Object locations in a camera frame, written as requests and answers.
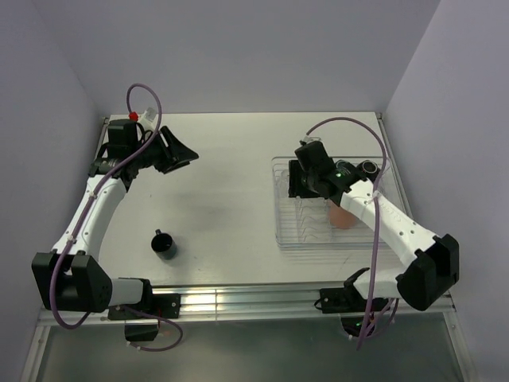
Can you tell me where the black ceramic mug cream inside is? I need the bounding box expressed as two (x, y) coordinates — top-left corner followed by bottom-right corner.
(357, 160), (380, 184)

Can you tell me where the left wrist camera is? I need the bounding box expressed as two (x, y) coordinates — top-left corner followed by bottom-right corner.
(128, 107), (157, 131)

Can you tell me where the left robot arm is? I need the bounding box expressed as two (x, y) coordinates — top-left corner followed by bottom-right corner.
(32, 119), (199, 318)

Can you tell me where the white wire dish rack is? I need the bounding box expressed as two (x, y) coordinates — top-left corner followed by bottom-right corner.
(274, 157), (393, 244)

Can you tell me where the clear plastic drip tray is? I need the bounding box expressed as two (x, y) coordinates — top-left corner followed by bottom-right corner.
(271, 155), (401, 253)

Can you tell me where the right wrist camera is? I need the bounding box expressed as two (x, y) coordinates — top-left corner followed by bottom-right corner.
(299, 135), (321, 146)

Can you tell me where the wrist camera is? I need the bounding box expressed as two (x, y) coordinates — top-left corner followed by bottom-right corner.
(299, 135), (321, 146)
(128, 107), (157, 131)

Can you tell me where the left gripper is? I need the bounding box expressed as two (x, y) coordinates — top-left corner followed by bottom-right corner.
(130, 126), (198, 174)

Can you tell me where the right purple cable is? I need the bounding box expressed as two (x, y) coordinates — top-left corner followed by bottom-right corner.
(305, 116), (398, 351)

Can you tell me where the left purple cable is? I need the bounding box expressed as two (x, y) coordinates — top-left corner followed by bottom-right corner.
(50, 82), (185, 353)

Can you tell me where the orange plastic cup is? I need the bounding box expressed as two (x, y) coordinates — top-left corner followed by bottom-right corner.
(328, 201), (357, 229)

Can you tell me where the clear glass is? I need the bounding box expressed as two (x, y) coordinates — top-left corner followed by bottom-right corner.
(274, 170), (289, 196)

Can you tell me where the dark green ceramic mug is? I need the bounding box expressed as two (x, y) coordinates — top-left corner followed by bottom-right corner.
(336, 160), (356, 177)

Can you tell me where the aluminium extrusion rail frame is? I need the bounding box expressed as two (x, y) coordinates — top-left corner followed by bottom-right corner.
(37, 278), (457, 328)

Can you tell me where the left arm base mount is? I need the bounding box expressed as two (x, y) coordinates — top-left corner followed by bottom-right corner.
(107, 293), (184, 348)

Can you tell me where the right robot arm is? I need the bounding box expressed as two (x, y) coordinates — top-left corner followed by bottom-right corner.
(289, 141), (459, 312)

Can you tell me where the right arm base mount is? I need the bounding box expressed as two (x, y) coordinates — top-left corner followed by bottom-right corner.
(313, 286), (367, 337)

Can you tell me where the purple cable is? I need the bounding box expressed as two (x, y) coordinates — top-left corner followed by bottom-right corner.
(305, 116), (398, 351)
(50, 82), (185, 353)

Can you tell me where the small black mug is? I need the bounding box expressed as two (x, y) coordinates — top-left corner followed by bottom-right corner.
(150, 229), (177, 260)

